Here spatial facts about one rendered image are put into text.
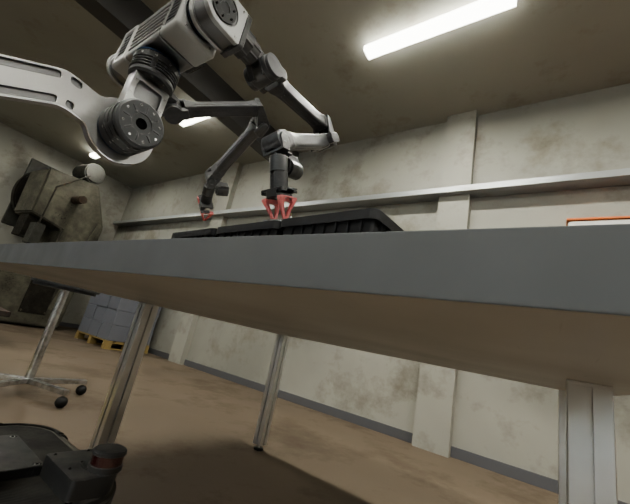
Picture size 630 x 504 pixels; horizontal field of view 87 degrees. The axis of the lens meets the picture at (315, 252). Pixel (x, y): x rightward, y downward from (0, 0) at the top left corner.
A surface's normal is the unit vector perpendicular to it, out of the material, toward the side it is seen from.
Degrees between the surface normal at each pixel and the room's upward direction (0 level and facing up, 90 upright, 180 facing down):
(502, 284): 90
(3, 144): 90
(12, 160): 90
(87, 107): 90
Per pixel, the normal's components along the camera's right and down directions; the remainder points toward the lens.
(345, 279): -0.55, -0.33
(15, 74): 0.81, 0.00
